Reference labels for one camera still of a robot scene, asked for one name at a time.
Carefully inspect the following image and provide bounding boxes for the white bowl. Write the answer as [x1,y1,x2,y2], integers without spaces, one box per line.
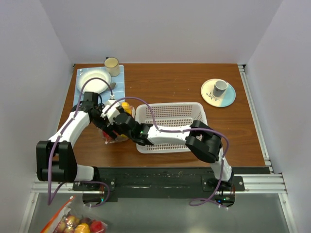
[76,69,111,94]

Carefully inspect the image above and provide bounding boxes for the beige enamel mug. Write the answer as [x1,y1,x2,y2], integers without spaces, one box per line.
[104,57,121,77]

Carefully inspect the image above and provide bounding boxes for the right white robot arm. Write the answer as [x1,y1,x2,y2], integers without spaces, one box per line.
[113,113,234,191]

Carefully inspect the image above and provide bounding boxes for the grey cup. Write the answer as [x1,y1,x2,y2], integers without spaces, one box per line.
[213,80,228,97]

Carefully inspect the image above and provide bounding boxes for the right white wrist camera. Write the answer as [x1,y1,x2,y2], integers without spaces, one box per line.
[101,102,120,124]

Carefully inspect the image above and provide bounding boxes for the clear zip top bag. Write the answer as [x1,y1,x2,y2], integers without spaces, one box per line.
[99,102,136,144]

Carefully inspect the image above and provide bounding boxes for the purple cable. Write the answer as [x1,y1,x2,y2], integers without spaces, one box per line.
[47,77,115,206]
[104,97,231,207]

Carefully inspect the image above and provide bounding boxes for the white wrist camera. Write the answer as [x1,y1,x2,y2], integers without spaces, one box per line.
[101,102,120,124]
[104,99,120,109]

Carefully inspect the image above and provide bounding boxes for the fake yellow lemon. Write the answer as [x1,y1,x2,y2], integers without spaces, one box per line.
[121,102,133,115]

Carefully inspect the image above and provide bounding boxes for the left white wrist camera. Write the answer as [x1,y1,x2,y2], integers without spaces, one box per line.
[104,99,120,109]

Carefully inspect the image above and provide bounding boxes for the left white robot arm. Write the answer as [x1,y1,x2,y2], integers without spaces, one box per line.
[36,92,117,190]

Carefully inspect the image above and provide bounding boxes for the aluminium frame rail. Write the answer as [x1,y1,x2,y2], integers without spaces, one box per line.
[29,64,293,233]

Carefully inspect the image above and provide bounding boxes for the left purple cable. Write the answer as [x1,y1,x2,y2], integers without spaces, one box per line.
[47,77,115,206]

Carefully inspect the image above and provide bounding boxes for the metal spoon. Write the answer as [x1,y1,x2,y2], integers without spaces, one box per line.
[105,83,116,92]

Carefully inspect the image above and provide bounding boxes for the white perforated plastic basket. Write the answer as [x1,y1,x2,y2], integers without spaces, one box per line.
[136,102,207,154]

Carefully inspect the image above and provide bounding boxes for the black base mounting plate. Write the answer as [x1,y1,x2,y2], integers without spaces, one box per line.
[64,166,245,208]

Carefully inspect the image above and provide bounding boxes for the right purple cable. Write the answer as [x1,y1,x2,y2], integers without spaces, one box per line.
[104,97,231,207]

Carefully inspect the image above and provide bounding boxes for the blue checked cloth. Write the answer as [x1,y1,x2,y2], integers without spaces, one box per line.
[72,66,125,106]

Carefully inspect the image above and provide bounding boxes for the pink and blue plate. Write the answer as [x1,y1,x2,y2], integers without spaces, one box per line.
[201,79,236,108]

